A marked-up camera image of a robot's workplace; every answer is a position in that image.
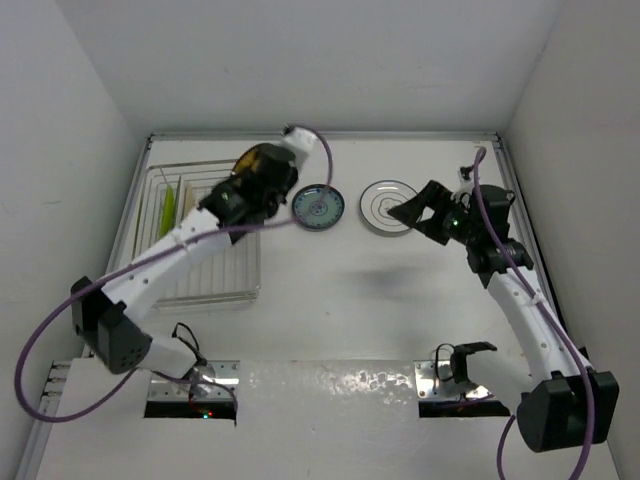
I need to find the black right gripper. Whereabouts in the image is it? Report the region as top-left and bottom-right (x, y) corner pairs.
(389, 179), (479, 246)

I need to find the yellow plate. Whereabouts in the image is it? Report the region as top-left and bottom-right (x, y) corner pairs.
(231, 143), (272, 175)

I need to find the plain white plate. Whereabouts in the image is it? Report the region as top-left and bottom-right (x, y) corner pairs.
(359, 180), (417, 237)

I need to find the teal blue patterned plate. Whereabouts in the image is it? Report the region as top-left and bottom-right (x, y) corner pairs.
(291, 184), (346, 231)

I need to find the large white plate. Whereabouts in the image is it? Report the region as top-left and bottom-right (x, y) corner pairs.
(173, 175), (185, 227)

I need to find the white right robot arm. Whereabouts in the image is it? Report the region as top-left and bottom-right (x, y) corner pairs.
(388, 181), (619, 453)

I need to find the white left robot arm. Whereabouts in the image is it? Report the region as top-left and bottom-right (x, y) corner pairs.
(71, 140), (310, 378)

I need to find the beige plate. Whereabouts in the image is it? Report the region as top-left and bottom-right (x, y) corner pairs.
(182, 182), (197, 218)

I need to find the lime green plate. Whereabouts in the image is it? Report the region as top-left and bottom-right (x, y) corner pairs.
(158, 185), (176, 238)

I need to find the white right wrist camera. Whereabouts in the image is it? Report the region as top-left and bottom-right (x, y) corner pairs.
(454, 165), (475, 199)

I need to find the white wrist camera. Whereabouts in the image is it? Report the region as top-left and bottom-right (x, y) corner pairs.
(454, 165), (475, 199)
(280, 125), (319, 170)

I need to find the metal wire dish rack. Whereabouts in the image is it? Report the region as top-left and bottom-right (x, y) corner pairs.
(129, 159), (260, 310)

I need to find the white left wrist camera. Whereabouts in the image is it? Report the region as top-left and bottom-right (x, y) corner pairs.
(280, 125), (319, 170)

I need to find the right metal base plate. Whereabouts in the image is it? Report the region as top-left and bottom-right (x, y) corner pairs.
(414, 360), (493, 403)

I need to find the metal base plate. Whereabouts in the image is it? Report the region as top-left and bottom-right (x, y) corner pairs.
(414, 360), (493, 403)
(147, 361), (239, 403)

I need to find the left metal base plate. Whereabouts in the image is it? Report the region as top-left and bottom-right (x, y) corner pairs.
(147, 361), (239, 403)

